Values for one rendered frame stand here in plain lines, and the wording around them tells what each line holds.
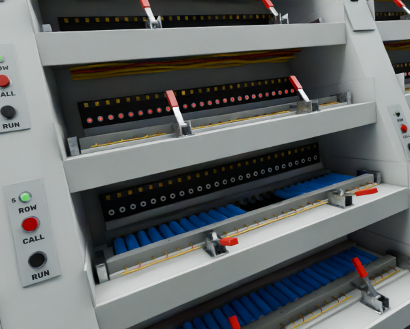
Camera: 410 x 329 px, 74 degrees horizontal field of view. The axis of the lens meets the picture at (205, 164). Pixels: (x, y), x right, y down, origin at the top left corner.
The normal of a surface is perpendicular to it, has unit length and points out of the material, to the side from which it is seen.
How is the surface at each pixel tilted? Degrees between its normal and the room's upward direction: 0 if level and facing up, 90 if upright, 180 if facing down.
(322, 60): 90
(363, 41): 90
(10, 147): 90
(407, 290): 19
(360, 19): 90
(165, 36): 109
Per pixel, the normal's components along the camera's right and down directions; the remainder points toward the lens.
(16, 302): 0.32, -0.22
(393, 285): -0.16, -0.97
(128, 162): 0.39, 0.11
